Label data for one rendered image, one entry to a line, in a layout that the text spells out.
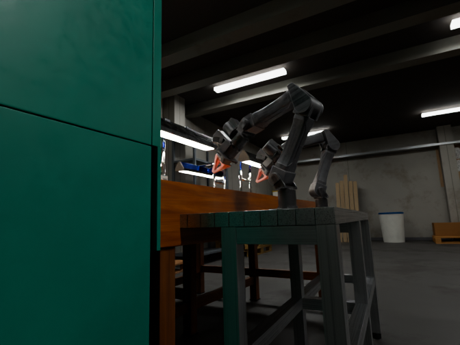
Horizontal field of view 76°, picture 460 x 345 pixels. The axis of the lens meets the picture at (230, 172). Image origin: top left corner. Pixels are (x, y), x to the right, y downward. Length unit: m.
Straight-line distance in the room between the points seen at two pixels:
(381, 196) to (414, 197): 0.78
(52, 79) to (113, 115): 0.14
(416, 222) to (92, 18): 8.97
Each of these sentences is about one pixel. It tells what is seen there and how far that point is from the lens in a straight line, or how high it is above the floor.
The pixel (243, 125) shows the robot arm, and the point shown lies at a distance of 1.14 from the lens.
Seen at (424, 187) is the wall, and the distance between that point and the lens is 9.31.
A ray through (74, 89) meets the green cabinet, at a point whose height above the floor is 0.91.
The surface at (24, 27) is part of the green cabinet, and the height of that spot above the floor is 0.99.
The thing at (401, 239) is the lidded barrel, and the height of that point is 0.08.
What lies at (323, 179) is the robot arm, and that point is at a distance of 1.61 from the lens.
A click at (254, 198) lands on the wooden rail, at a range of 1.29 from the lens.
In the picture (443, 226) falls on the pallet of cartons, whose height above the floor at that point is 0.36.
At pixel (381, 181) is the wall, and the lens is 9.29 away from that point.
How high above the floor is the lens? 0.64
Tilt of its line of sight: 10 degrees up
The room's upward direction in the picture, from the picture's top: 2 degrees counter-clockwise
